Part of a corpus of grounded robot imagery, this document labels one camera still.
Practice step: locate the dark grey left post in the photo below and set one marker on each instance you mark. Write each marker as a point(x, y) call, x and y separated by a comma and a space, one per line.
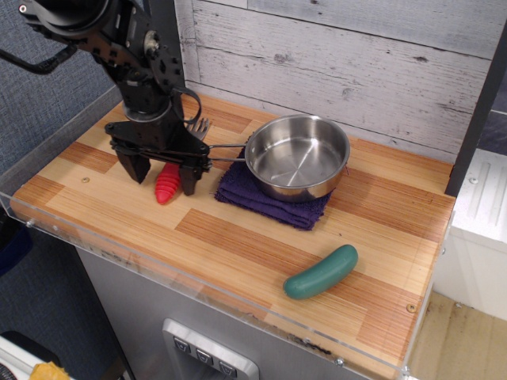
point(164, 44)

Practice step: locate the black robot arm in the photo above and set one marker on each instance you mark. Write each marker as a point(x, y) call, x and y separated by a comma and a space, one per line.
point(145, 65)

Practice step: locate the silver button panel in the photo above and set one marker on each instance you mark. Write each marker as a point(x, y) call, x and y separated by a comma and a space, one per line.
point(182, 341)

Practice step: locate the red-handled grey fork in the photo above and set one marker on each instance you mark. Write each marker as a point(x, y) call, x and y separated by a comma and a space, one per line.
point(168, 181)

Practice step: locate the dark grey right post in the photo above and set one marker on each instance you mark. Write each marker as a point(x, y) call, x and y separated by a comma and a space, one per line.
point(479, 117)

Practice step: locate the white cabinet at right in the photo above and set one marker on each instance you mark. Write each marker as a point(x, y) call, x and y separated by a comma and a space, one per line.
point(472, 267)

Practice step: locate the green toy cucumber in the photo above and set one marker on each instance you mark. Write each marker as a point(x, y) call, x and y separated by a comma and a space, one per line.
point(323, 275)

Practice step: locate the silver toy appliance cabinet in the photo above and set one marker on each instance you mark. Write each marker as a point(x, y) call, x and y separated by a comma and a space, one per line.
point(290, 340)

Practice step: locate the purple folded cloth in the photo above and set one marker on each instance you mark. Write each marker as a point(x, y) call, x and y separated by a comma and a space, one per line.
point(239, 187)

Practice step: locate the dark grey post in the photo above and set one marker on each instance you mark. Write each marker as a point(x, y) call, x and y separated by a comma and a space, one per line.
point(164, 44)
point(479, 117)

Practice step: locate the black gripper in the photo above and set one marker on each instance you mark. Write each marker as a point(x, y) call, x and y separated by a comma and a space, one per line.
point(161, 136)

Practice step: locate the stainless steel pot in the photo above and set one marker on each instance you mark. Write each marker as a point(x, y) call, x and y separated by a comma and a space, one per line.
point(295, 159)

